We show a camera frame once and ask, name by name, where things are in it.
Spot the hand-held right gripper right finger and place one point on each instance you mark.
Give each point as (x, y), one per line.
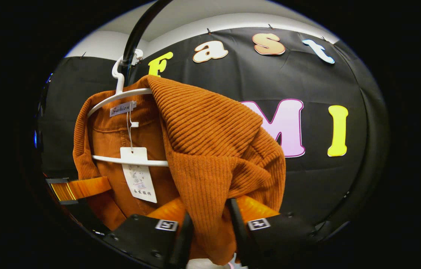
(238, 239)

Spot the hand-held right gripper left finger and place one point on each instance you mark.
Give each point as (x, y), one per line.
(182, 243)

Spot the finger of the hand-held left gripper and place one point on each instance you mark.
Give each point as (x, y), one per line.
(91, 188)

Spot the white plastic clothes hanger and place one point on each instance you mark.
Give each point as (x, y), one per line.
(119, 84)

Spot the black metal clothes rack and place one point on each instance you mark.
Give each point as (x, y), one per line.
(139, 30)

